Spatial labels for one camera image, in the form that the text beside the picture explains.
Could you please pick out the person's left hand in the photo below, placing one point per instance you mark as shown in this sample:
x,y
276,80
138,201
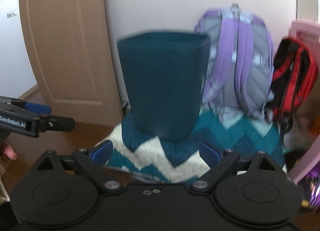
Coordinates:
x,y
8,150

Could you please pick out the purple grey backpack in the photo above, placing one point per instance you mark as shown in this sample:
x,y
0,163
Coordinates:
x,y
240,64

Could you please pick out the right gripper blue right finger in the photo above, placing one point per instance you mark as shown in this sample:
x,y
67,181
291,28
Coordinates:
x,y
210,154

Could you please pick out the red black backpack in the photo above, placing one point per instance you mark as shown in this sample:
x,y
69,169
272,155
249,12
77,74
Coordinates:
x,y
294,76

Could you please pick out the teal white zigzag blanket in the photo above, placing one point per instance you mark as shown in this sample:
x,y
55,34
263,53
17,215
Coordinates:
x,y
180,161

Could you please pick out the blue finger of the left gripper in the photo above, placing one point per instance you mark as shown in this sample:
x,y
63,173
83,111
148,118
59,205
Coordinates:
x,y
57,123
37,108

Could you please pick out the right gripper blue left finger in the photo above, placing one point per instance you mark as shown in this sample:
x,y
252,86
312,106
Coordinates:
x,y
101,153

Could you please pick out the dark teal trash bin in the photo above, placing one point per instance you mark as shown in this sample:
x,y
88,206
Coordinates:
x,y
164,74

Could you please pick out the brown wooden door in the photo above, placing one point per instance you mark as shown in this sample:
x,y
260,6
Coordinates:
x,y
69,51

